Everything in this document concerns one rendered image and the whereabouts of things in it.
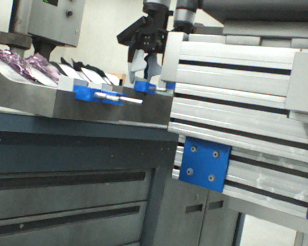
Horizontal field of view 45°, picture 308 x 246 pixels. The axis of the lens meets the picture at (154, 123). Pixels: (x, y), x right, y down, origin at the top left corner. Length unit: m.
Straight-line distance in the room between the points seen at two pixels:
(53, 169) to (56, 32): 1.13
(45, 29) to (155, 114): 0.93
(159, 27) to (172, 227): 0.66
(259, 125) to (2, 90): 0.49
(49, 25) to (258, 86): 1.40
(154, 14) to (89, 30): 8.92
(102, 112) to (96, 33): 8.93
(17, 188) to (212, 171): 0.41
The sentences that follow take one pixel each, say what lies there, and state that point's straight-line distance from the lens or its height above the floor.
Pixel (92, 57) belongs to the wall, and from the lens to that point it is 9.69.
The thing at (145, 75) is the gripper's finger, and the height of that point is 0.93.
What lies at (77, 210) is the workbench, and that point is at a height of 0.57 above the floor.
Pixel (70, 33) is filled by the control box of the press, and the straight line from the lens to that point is 1.94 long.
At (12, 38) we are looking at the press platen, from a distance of 1.63.
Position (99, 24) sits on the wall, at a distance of 9.78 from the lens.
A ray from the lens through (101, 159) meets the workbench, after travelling 0.94.
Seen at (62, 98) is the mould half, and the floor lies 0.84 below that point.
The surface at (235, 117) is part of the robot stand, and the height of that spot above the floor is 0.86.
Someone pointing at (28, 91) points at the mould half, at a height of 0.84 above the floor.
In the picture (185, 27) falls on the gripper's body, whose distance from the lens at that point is 1.32.
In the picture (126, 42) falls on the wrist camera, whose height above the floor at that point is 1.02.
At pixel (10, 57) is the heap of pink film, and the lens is 0.87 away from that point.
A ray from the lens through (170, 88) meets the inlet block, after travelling 1.30.
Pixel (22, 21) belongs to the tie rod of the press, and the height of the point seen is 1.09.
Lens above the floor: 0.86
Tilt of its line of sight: 3 degrees down
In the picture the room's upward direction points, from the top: 10 degrees clockwise
